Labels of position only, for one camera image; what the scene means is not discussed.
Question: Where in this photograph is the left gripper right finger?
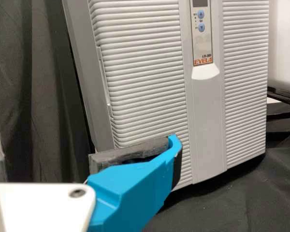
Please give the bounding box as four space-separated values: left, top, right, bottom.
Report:
87 134 184 232

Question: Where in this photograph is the incubator door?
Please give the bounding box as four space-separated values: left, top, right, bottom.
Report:
87 0 271 192

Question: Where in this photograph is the white incubator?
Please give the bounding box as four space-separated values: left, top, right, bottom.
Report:
61 0 116 153

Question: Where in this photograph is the white box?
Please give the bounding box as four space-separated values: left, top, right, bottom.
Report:
267 0 290 95

